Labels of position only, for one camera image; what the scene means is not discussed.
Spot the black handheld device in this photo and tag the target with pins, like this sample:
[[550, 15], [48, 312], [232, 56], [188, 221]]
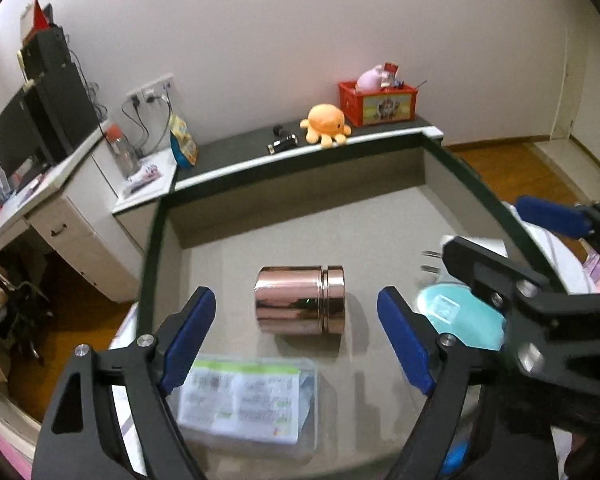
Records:
[[282, 142]]

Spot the white drawer cabinet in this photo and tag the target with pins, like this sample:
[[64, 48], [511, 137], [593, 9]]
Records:
[[80, 250]]

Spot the rose gold metal canister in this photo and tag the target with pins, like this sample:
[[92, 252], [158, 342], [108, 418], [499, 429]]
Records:
[[290, 300]]

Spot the black office chair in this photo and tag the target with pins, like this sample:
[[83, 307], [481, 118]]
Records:
[[20, 315]]

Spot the red desk calendar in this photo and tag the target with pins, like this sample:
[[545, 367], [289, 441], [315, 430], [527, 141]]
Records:
[[37, 20]]

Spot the white desk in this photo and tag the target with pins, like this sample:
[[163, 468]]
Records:
[[40, 185]]

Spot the printed booklet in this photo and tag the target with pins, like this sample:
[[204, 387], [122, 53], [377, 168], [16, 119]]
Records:
[[142, 177]]

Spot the small black speaker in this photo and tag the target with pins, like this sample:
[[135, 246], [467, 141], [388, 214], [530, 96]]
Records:
[[45, 52]]

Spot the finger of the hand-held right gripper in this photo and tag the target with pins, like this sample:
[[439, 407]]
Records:
[[550, 215], [485, 265]]

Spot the black monitor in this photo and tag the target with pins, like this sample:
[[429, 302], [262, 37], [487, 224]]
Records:
[[15, 135]]

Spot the low cabinet dark top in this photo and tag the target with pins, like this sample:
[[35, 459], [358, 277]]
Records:
[[230, 155]]

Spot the red packet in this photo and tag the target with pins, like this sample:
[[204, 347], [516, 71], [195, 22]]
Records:
[[391, 72]]

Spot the clear plastic box with papers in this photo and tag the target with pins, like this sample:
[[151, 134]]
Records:
[[250, 400]]

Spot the red plastic crate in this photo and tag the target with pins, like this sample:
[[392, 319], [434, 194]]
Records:
[[352, 105]]

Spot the clear bottle red cap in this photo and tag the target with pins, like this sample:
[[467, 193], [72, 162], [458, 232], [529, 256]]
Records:
[[122, 152]]

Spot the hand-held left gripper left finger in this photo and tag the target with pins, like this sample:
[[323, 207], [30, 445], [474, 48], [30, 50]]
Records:
[[190, 340]]

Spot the teal round disc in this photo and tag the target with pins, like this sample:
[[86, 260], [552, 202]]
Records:
[[460, 320]]

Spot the large black speaker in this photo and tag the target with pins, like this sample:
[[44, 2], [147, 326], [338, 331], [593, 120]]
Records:
[[60, 110]]

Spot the striped white bed sheet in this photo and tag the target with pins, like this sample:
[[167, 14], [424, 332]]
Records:
[[125, 325]]

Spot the blue yellow snack bag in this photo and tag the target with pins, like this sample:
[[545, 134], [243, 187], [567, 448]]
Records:
[[182, 140]]

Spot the white door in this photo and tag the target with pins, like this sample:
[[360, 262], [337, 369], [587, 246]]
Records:
[[572, 85]]

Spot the orange octopus plush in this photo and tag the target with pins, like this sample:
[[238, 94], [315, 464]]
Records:
[[325, 122]]

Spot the pink plush toy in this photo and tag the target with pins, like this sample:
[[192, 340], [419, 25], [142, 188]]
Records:
[[370, 79]]

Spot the white wall outlet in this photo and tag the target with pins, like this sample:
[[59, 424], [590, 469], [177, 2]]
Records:
[[150, 89]]

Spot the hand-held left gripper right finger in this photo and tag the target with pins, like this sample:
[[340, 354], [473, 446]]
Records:
[[405, 345]]

